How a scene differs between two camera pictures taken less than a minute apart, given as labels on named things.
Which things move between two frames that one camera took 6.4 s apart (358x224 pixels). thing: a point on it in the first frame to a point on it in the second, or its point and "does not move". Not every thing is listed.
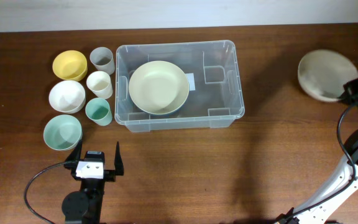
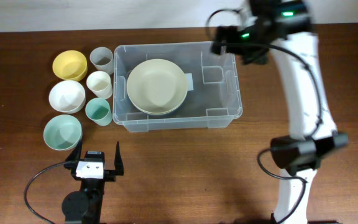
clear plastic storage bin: x=177 y=86 does not move
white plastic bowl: x=67 y=96 does not move
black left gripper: x=109 y=175 does not move
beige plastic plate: x=322 y=73 to x=156 y=86
